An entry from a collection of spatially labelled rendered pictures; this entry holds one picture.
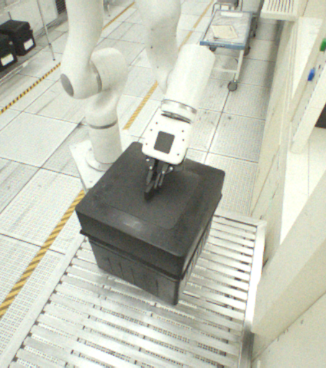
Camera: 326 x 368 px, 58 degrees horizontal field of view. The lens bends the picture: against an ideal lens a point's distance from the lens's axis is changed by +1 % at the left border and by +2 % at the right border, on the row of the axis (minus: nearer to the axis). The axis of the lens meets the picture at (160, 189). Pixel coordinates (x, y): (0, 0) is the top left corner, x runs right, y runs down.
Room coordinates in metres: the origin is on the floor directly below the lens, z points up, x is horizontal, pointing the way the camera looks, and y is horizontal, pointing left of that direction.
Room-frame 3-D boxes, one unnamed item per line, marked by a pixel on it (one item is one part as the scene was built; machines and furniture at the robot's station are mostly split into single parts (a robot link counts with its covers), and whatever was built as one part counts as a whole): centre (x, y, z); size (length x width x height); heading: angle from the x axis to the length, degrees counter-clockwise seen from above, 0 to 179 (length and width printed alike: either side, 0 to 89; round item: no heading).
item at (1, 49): (2.94, 1.64, 0.31); 0.30 x 0.28 x 0.26; 157
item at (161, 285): (0.48, 0.02, 0.85); 0.28 x 0.28 x 0.17; 63
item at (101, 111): (0.95, 0.20, 1.07); 0.19 x 0.12 x 0.24; 135
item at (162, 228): (0.48, 0.02, 1.02); 0.29 x 0.29 x 0.13; 63
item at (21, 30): (3.28, 1.54, 0.31); 0.30 x 0.28 x 0.26; 165
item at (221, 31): (3.05, -0.62, 0.47); 0.31 x 0.23 x 0.02; 3
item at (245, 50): (3.21, -0.70, 0.24); 0.97 x 0.52 x 0.48; 164
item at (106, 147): (0.92, 0.22, 0.85); 0.19 x 0.19 x 0.18
